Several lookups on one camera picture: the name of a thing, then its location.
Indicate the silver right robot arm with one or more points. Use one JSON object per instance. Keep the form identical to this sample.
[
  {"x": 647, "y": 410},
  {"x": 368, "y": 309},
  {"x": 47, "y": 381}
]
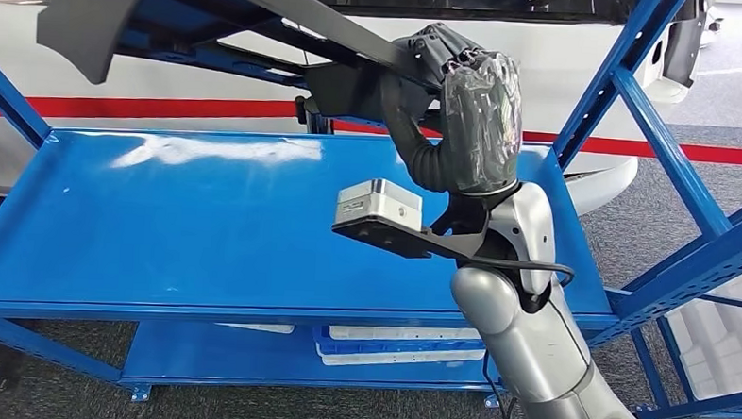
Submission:
[{"x": 527, "y": 352}]

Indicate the blue metal shelf rack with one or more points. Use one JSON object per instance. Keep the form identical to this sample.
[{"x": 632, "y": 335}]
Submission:
[
  {"x": 713, "y": 411},
  {"x": 220, "y": 226}
]

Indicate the black plastic car part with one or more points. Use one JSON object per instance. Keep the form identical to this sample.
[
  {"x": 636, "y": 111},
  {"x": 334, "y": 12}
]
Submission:
[{"x": 91, "y": 20}]

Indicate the large white plastic crate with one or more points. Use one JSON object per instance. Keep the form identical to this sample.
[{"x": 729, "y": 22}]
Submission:
[{"x": 721, "y": 355}]

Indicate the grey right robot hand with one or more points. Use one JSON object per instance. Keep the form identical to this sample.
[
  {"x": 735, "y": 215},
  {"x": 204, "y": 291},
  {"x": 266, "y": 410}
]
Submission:
[{"x": 484, "y": 131}]

